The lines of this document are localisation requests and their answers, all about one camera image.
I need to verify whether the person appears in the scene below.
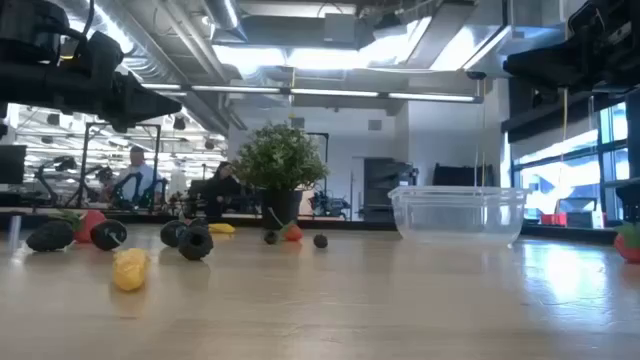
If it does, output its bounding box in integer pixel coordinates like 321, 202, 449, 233
102, 145, 166, 209
202, 160, 244, 221

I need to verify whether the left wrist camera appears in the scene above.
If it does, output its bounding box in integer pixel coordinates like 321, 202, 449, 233
74, 30, 125, 76

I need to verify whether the round black toy blackberry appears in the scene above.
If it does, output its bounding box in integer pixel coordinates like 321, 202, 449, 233
177, 225, 215, 262

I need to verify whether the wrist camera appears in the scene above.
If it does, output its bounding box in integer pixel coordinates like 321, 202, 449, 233
74, 30, 125, 76
567, 2, 616, 41

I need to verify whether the red toy strawberry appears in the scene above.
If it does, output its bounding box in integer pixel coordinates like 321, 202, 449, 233
49, 208, 108, 245
613, 222, 640, 265

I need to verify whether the white hanging cord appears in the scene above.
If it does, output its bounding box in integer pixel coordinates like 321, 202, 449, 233
473, 79, 487, 187

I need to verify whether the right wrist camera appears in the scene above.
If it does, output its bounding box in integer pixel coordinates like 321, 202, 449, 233
567, 2, 616, 41

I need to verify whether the orange-red fruit green stem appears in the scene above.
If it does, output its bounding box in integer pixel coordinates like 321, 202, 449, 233
267, 207, 305, 243

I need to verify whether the dark toy blueberry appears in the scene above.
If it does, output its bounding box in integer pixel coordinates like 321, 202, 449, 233
159, 219, 189, 248

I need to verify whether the black computer monitor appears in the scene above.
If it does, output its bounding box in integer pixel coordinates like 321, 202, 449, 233
0, 144, 27, 185

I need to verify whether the large black toy blackberry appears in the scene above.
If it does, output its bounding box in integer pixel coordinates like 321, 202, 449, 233
25, 220, 76, 253

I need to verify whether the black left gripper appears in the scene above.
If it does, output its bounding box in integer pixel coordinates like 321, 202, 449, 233
59, 67, 182, 134

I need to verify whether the green plant in black pot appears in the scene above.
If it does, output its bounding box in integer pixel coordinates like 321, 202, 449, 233
232, 121, 330, 231

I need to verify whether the black cabinet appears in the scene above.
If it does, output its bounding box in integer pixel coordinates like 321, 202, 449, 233
363, 157, 420, 222

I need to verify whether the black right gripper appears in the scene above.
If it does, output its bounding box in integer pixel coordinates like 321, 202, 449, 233
503, 29, 622, 96

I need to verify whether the black couch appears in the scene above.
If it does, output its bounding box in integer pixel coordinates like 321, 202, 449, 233
432, 163, 496, 188

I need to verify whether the background robot workstation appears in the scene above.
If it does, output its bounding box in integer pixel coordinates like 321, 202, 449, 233
308, 189, 351, 220

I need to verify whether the clear plastic tupperware container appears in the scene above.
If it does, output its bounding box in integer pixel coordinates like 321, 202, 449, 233
387, 185, 530, 247

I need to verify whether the long ceiling light bar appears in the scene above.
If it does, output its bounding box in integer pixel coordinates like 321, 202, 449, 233
142, 82, 484, 105

